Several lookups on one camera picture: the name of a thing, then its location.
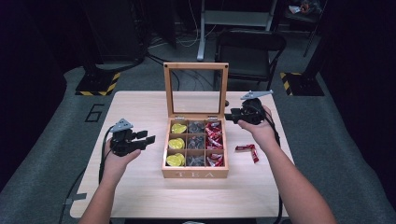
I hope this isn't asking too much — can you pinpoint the group of yellow foil packets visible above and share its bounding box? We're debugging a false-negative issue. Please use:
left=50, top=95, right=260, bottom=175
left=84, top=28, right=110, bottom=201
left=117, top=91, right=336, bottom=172
left=165, top=122, right=187, bottom=168

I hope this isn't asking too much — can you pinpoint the grey tape strip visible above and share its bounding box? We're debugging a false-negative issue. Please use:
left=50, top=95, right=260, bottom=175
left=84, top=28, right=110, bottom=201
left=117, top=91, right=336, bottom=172
left=63, top=192, right=89, bottom=205

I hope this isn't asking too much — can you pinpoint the hazard-striped stand base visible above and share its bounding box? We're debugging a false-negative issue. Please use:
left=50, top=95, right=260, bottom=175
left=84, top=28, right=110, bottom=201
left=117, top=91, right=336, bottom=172
left=278, top=71, right=325, bottom=97
left=75, top=71, right=121, bottom=97

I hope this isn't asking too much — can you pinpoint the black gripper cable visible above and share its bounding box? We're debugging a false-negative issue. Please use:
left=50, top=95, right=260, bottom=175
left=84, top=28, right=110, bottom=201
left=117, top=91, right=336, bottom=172
left=263, top=108, right=285, bottom=224
left=58, top=125, right=115, bottom=224

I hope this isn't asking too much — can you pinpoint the person's left hand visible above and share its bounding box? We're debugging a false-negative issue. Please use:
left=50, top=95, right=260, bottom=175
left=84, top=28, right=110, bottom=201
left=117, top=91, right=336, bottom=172
left=100, top=139, right=142, bottom=182

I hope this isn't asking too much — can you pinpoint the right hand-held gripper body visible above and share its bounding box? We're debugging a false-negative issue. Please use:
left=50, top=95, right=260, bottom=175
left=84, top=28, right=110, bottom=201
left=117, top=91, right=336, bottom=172
left=231, top=89, right=275, bottom=126

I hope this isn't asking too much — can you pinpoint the person's right hand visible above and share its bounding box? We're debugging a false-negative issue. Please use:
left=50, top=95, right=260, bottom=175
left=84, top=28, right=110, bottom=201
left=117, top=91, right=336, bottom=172
left=237, top=105, right=280, bottom=154

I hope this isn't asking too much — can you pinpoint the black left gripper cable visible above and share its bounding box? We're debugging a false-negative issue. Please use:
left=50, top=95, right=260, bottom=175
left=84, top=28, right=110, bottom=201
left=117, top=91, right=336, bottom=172
left=58, top=125, right=115, bottom=224

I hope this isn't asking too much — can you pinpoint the black folding chair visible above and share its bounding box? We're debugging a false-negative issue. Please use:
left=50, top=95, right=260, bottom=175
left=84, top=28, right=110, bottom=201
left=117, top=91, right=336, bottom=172
left=214, top=29, right=288, bottom=91

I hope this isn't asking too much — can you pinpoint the bundle of floor cables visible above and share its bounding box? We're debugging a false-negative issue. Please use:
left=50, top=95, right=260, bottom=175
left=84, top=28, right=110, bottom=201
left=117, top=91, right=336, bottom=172
left=146, top=29, right=201, bottom=64

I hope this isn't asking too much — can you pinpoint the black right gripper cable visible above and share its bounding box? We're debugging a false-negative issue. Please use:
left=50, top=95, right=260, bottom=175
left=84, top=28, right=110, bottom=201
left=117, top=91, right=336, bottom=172
left=263, top=108, right=285, bottom=224

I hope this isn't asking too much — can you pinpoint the black equipment rack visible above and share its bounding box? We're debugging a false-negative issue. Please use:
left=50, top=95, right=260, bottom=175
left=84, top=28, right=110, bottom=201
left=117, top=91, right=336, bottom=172
left=78, top=0, right=148, bottom=75

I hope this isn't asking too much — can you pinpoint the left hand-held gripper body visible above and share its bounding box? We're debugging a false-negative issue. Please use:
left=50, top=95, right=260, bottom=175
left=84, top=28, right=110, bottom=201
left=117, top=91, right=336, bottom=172
left=108, top=118, right=143, bottom=158

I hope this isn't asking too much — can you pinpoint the white metal stand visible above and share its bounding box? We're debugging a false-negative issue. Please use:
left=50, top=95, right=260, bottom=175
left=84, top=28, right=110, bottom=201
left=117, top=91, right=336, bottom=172
left=196, top=0, right=278, bottom=62

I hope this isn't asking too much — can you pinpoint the single red snack sachet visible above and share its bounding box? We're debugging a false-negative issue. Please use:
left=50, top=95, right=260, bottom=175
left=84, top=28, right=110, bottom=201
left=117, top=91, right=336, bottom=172
left=250, top=147, right=261, bottom=164
left=234, top=143, right=257, bottom=152

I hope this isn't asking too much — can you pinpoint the pile of red sachets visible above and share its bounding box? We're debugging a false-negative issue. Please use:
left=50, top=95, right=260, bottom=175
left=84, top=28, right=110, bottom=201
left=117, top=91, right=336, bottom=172
left=205, top=120, right=225, bottom=168

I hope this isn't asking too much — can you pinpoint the wooden tea box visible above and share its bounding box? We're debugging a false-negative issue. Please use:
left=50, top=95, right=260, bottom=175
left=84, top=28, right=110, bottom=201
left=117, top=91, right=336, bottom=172
left=161, top=62, right=230, bottom=179

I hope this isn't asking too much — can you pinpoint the group of dark foil packets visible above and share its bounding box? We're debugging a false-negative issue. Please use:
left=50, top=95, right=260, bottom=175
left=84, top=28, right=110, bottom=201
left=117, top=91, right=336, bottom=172
left=186, top=120, right=206, bottom=167

